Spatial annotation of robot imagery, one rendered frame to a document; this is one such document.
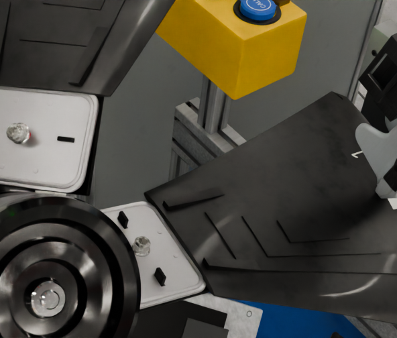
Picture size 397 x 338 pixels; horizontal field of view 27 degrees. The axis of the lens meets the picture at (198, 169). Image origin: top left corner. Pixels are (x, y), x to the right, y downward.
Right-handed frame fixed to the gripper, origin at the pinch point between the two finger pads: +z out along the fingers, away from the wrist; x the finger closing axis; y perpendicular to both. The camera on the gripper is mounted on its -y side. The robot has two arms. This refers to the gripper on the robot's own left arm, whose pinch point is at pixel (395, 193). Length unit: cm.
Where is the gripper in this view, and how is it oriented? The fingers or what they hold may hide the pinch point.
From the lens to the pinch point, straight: 69.7
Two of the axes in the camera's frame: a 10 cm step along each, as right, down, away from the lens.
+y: -5.7, -7.8, 2.7
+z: -2.8, 4.9, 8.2
